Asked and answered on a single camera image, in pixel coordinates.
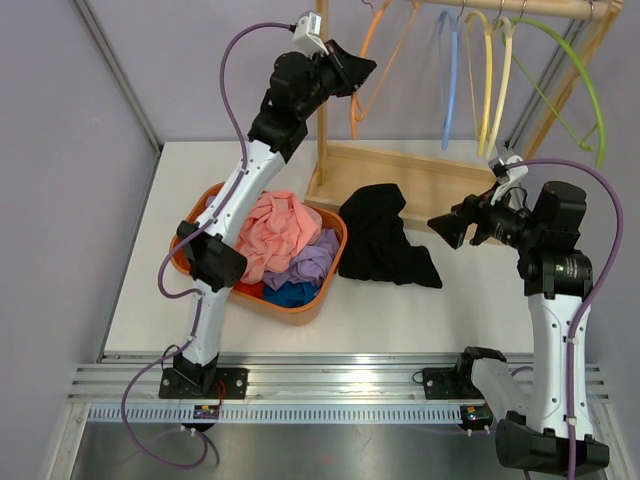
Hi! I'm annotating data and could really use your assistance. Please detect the blue t shirt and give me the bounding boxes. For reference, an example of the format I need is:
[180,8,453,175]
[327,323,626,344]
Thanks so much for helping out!
[263,281,320,308]

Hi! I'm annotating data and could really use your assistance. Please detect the right aluminium frame post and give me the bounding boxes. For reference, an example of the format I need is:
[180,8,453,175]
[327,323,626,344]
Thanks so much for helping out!
[504,18,586,158]

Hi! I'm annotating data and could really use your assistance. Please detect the green clothes hanger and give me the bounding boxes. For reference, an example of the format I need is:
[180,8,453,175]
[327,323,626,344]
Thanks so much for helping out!
[512,17,607,168]

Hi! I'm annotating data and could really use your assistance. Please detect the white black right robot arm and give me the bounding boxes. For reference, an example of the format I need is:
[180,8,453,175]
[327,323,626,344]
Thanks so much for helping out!
[427,181,610,477]

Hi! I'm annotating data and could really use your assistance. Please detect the wooden clothes rack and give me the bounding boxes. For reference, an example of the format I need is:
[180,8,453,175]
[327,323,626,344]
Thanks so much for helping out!
[305,1,623,231]

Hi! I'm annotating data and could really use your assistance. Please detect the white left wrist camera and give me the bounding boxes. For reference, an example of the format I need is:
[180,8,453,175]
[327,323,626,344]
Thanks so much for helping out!
[293,11,329,57]

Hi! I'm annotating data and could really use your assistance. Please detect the aluminium frame post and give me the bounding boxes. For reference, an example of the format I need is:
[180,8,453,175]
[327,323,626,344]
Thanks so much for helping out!
[504,18,586,158]
[70,0,163,157]

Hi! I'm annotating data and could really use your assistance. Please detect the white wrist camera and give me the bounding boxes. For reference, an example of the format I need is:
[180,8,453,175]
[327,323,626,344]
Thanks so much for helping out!
[293,11,329,57]
[488,154,528,206]

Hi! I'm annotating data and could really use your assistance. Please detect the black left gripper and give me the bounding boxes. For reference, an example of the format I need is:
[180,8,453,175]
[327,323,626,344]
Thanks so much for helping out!
[294,39,373,120]

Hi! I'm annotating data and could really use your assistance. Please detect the black t shirt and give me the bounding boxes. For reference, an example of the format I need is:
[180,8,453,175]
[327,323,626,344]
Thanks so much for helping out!
[339,183,443,289]

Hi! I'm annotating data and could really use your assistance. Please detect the orange t shirt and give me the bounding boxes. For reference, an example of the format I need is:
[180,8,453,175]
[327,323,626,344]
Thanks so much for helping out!
[233,281,265,299]

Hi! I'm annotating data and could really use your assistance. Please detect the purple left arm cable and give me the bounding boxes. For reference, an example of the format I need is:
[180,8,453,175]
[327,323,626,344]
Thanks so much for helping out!
[119,20,296,471]

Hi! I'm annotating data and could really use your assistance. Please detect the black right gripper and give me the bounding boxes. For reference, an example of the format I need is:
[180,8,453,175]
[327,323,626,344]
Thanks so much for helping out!
[429,181,544,252]

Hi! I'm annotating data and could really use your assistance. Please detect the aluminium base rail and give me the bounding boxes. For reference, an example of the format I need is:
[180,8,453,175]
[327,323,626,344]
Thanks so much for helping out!
[66,353,484,424]

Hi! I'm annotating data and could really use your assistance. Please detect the light blue clothes hanger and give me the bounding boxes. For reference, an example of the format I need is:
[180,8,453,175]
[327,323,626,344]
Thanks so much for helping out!
[437,10,459,151]

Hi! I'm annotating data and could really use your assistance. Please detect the cream clothes hanger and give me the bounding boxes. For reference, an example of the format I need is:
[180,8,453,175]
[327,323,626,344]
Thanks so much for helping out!
[484,7,514,160]

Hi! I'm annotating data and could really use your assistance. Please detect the yellow clothes hanger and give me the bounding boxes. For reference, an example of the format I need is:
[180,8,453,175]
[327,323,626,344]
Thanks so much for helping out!
[462,0,496,157]

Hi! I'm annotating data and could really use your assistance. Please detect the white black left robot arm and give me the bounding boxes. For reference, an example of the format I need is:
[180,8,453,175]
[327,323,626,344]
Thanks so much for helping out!
[159,40,376,399]

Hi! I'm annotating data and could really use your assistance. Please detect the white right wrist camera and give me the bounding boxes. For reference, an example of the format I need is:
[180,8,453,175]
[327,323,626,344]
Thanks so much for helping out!
[488,154,528,206]

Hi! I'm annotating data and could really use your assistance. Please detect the orange clothes hanger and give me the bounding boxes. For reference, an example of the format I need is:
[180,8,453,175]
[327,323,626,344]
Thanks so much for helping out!
[347,0,422,141]

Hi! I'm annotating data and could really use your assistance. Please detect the pink t shirt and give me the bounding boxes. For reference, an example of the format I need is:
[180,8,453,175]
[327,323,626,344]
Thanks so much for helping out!
[235,190,322,284]

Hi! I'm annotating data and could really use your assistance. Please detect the purple t shirt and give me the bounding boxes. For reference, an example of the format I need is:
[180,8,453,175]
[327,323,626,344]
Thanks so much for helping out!
[263,228,340,291]

